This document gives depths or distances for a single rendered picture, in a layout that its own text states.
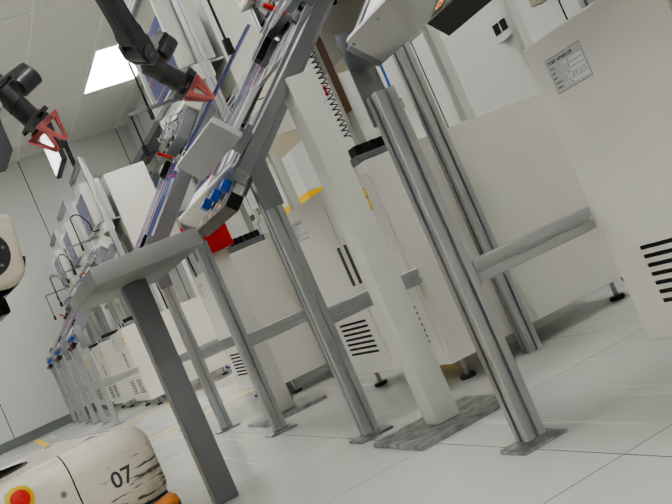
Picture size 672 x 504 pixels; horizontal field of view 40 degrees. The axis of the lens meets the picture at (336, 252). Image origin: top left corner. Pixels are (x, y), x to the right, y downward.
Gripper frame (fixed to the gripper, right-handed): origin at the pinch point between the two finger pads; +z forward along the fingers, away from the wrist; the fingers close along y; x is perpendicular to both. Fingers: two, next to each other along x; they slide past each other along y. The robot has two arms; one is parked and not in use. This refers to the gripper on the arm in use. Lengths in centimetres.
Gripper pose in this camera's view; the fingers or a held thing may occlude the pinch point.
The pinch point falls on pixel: (211, 97)
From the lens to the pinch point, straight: 261.1
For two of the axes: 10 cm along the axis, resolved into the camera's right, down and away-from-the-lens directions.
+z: 8.7, 4.3, 2.4
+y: -3.4, 1.6, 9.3
